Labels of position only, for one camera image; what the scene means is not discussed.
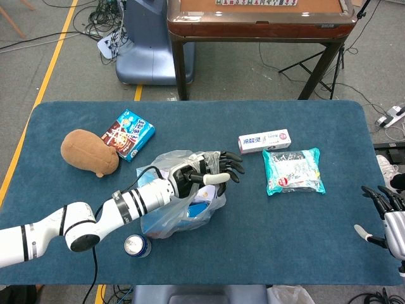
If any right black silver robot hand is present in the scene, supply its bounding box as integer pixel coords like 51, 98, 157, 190
354, 185, 405, 263

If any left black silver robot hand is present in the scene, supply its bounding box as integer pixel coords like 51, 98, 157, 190
169, 151, 246, 199

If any clear plastic bag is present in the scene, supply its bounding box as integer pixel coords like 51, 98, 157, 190
267, 284, 316, 304
135, 149, 227, 240

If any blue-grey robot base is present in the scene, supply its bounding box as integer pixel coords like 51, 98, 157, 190
115, 0, 196, 86

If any clear crumpled plastic bag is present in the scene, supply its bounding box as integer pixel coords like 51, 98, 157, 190
267, 284, 316, 304

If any white instant food bowl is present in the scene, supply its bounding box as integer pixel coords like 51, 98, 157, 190
192, 184, 220, 204

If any blue Oreo cookie pack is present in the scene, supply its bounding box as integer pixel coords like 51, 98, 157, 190
187, 202, 212, 221

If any white sneaker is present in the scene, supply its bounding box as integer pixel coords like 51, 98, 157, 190
375, 155, 401, 197

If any blue chocolate cookie box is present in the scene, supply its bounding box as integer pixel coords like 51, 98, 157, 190
101, 109, 156, 163

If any black foot pedal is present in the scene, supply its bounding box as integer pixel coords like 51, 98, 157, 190
373, 142, 405, 164

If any blue drink can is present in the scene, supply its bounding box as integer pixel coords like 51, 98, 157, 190
123, 234, 152, 258

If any white toothpaste box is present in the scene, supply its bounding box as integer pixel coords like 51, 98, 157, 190
237, 129, 292, 155

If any blue felt table mat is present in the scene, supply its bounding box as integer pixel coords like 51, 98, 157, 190
0, 100, 402, 286

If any brown capybara plush toy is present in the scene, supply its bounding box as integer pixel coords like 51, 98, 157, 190
60, 129, 120, 179

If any teal wet wipes pack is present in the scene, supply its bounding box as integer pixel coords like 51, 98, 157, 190
261, 147, 327, 196

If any grey-blue robot torso base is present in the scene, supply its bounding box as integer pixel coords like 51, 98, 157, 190
131, 284, 269, 304

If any white power strip with plugs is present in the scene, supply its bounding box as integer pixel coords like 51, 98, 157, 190
97, 31, 123, 60

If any brown mahjong table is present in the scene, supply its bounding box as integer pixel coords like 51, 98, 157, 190
166, 0, 356, 101

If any black tripod stand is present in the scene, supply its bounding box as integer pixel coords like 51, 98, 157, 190
278, 0, 371, 101

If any row of mahjong tiles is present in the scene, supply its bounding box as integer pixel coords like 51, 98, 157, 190
215, 0, 298, 6

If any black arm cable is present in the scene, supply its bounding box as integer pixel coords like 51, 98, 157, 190
82, 165, 163, 304

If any black tangled cable bundle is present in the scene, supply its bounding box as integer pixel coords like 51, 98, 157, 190
72, 0, 128, 66

